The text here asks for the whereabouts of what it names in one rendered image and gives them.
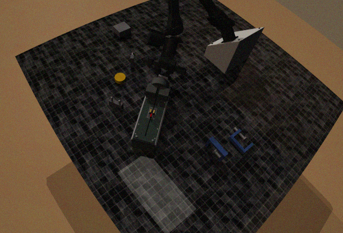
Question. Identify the yellow short cylinder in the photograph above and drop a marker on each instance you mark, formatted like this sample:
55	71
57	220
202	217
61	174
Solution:
120	78

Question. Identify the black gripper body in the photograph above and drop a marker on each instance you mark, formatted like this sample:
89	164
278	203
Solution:
180	70

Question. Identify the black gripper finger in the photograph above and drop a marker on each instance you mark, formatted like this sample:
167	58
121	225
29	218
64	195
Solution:
168	73
158	71

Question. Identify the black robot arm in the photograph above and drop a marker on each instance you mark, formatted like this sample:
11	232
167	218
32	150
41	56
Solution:
174	26

